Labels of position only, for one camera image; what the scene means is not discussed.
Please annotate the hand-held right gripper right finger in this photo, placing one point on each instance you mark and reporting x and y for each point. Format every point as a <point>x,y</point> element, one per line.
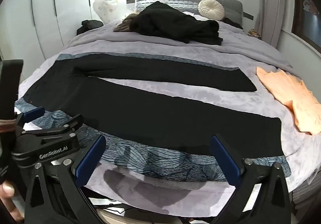
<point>225,162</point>

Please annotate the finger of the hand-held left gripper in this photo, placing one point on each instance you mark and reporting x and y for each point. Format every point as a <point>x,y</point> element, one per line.
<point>71,123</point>
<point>32,114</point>

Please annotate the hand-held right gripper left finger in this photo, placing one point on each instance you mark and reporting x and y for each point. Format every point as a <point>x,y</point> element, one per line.
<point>91,160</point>

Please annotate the black pants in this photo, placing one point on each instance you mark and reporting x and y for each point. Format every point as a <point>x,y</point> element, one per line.
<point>150,113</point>

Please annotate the person's left hand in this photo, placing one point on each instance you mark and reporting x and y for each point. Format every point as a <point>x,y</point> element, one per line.
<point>8,196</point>

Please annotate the blue-grey patterned sheet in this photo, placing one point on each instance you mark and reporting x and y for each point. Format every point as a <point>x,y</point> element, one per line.
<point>163,161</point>

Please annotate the grey mattress side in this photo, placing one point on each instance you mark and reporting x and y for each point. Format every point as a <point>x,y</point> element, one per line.
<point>307,196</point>

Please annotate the lavender plush blanket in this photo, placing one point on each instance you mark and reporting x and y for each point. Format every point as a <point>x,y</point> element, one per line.
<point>175,88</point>

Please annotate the orange cloth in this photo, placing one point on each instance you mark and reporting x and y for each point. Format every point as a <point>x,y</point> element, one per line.
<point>291,96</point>

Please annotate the small black clothes pile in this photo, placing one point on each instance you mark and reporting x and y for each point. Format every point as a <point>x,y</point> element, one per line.
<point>89,27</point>

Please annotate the white wardrobe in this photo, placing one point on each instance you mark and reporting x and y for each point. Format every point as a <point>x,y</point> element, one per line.
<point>62,13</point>

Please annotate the brown furry cloth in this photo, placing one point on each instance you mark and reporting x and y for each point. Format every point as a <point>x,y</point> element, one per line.
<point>124,25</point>

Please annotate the yellow bedside clutter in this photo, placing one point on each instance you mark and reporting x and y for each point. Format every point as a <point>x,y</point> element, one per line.
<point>254,33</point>

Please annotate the black coat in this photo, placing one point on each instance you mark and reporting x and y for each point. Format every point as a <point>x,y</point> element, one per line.
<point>173,23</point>

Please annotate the round cream pillow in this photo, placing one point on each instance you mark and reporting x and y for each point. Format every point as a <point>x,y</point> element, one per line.
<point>211,9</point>

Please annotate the light curtain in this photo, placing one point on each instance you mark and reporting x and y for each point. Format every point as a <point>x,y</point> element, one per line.
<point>275,0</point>

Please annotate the window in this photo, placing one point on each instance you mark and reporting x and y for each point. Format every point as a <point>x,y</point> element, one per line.
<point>309,10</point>

